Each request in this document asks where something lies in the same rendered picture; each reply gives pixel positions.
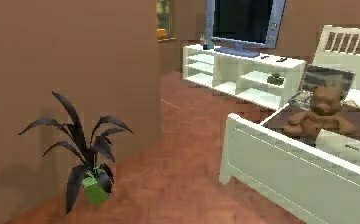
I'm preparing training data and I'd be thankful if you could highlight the grey laptop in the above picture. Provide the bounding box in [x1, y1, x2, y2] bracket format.
[288, 64, 356, 109]

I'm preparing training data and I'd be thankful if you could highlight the small dark green object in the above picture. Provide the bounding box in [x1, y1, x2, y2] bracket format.
[266, 73, 285, 86]

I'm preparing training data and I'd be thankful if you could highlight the white bed frame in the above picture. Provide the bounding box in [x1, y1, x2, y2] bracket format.
[218, 24, 360, 224]

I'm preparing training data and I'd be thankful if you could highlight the brown teddy bear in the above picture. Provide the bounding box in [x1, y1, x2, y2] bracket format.
[283, 85, 358, 137]

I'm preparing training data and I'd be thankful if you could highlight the white pillow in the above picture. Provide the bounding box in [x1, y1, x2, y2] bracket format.
[343, 87, 360, 110]

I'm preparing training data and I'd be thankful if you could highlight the blue framed television set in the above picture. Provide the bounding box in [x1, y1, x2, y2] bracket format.
[204, 0, 287, 59]

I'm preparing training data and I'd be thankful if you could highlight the white television shelf unit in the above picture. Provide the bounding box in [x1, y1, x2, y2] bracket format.
[182, 43, 307, 111]

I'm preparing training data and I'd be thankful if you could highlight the small teal bottle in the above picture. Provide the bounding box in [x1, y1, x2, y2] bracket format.
[199, 33, 216, 51]

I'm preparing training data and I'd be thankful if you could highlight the dark house plant green pot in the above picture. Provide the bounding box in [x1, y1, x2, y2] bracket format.
[17, 91, 135, 215]

